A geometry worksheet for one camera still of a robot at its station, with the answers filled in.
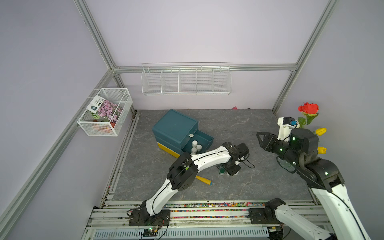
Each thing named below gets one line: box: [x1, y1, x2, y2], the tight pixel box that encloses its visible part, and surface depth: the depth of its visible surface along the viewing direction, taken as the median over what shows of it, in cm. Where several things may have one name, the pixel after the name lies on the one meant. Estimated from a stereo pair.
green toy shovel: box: [195, 175, 213, 186], surface depth 85 cm
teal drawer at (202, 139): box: [181, 129, 214, 154], surface depth 91 cm
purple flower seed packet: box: [86, 95, 123, 123], surface depth 75 cm
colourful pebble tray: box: [164, 201, 268, 219], surface depth 79 cm
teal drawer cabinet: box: [152, 108, 199, 155], surface depth 85 cm
